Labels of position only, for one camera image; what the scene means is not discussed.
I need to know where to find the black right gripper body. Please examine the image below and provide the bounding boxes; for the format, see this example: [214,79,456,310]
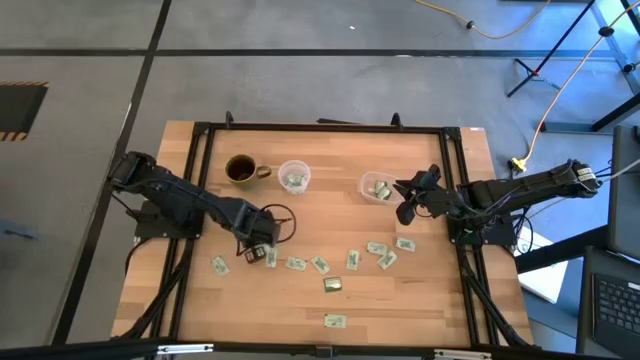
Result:
[415,180,455,220]

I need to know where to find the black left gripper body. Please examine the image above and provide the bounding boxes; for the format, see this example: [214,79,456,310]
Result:
[234,207,282,248]

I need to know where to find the rectangular clear plastic container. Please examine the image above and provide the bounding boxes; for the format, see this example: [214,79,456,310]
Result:
[357,171,404,206]

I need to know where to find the brown mug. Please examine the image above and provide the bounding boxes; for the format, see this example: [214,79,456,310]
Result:
[224,153,274,191]

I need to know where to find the round clear plastic cup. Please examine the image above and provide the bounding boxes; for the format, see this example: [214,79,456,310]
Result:
[277,159,313,196]

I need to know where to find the white box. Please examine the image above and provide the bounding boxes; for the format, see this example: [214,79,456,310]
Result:
[517,227,570,305]

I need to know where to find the black tripod stand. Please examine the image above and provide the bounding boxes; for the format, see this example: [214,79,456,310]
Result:
[506,0,640,134]

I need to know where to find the grey computer monitor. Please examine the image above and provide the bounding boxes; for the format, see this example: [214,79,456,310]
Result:
[607,124,640,261]

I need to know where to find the black laptop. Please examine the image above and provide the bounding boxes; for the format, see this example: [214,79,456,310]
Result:
[577,244,640,360]

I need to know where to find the grey flat floor object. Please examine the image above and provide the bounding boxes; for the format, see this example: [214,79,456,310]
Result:
[0,218,41,241]

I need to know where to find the hazard-striped black floor hatch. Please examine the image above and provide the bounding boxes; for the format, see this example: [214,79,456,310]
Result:
[0,81,50,143]

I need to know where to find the black looped gripper cable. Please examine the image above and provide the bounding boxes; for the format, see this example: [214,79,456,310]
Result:
[234,202,298,257]

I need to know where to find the yellow cable with plug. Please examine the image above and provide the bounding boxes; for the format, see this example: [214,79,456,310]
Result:
[509,0,640,174]

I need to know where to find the black camera beam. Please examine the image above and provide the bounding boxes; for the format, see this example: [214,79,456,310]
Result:
[0,335,640,360]

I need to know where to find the black cable bundle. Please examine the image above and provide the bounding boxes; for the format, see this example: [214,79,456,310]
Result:
[119,238,201,341]
[457,244,532,349]

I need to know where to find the silver beam bracket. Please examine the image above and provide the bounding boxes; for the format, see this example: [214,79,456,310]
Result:
[156,343,215,356]
[432,348,494,360]

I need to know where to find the black aluminium table frame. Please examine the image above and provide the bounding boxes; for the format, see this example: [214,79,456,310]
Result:
[147,121,534,349]

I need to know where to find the yellow cable with black ball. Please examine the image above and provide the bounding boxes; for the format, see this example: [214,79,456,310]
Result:
[414,0,552,40]

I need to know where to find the white cable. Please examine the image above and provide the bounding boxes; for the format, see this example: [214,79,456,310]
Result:
[527,157,640,221]

